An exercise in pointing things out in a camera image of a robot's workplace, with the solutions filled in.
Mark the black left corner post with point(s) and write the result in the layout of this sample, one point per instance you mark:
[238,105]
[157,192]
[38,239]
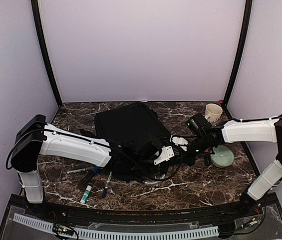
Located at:
[44,51]

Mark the white slotted cable duct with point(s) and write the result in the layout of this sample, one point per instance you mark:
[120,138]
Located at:
[79,233]

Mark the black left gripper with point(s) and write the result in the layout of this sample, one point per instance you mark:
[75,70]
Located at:
[149,172]

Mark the white green glue stick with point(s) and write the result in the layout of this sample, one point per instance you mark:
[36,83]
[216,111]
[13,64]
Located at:
[86,194]

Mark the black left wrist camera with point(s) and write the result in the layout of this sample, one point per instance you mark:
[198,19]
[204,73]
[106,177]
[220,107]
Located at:
[148,148]

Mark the black corner post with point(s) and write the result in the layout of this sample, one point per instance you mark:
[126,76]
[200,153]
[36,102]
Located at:
[44,51]
[239,51]

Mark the white ceramic mug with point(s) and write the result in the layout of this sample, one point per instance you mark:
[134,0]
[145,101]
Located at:
[213,112]

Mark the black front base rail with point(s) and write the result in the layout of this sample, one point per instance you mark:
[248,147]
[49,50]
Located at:
[219,214]

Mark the pale green ceramic bowl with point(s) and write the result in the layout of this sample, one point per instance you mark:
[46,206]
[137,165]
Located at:
[222,157]

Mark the black marker pink cap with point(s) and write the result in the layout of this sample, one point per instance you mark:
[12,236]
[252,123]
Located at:
[207,158]

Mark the black right corner post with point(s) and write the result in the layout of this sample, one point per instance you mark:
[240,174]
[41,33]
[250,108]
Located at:
[239,51]

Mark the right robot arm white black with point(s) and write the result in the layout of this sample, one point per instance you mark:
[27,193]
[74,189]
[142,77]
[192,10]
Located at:
[254,132]

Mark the white pen blue cap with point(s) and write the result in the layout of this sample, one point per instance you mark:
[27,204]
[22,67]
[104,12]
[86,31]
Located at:
[107,185]

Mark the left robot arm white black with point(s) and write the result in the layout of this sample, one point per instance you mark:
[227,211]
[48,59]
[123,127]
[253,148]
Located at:
[38,137]

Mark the black marker blue cap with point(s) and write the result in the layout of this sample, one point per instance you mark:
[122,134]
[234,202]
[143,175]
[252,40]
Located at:
[90,175]

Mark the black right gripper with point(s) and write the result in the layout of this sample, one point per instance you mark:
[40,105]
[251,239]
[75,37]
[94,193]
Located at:
[189,159]

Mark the black student backpack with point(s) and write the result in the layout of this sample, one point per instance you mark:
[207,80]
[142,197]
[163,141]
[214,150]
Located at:
[122,125]

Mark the thin white pen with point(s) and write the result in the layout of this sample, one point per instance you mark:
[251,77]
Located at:
[79,170]

